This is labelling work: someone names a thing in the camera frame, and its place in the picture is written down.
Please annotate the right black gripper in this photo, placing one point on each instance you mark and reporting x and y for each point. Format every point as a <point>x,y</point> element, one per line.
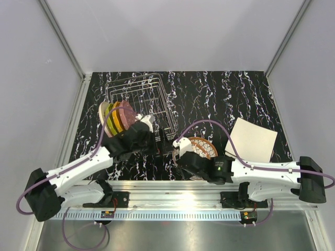
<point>181,171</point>

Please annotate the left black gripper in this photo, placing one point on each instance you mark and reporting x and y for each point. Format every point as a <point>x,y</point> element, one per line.
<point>152,136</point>

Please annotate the pink polka dot plate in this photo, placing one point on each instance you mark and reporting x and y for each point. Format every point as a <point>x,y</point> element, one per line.
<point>127,114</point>

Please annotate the orange polka dot plate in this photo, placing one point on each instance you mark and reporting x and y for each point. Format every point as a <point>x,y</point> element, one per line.
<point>116,117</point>

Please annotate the green polka dot plate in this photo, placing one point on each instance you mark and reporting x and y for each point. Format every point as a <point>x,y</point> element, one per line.
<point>110,123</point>

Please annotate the metal wire dish rack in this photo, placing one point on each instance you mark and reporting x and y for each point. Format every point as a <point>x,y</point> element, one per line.
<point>147,96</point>

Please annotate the cream round plate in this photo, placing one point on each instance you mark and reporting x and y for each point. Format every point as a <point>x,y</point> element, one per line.
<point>101,112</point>

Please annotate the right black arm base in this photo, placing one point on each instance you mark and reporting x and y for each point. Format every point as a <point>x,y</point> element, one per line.
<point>230,200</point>

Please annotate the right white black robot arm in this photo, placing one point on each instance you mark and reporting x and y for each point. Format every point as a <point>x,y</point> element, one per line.
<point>301,179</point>

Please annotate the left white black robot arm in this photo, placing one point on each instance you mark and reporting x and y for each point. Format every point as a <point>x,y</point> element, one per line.
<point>49,192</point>

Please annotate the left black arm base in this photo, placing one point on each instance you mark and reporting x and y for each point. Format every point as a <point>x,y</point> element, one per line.
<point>118,199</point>

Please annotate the white square plate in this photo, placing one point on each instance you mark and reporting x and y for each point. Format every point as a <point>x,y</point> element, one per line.
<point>252,142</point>

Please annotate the black marble pattern mat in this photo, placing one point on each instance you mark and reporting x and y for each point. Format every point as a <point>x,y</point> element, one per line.
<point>206,103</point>

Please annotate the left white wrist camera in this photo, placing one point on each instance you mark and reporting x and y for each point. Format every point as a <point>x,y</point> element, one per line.
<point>147,119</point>

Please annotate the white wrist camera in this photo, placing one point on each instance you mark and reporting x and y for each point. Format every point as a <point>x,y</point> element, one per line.
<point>181,146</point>
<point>147,119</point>

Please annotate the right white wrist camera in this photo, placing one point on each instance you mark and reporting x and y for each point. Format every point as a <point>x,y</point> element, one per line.
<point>181,146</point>

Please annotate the aluminium mounting rail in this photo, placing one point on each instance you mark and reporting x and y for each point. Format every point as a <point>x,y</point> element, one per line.
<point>178,194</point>

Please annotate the white slotted cable duct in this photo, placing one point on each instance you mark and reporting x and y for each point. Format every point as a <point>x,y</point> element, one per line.
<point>142,215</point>

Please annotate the left aluminium frame post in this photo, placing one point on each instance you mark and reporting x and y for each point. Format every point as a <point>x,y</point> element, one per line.
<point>46,9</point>

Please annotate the aluminium frame post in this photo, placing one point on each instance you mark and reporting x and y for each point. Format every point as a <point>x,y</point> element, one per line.
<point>46,9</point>
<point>289,34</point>

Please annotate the right aluminium frame post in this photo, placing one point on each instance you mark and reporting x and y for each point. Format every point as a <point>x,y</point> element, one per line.
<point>289,34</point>

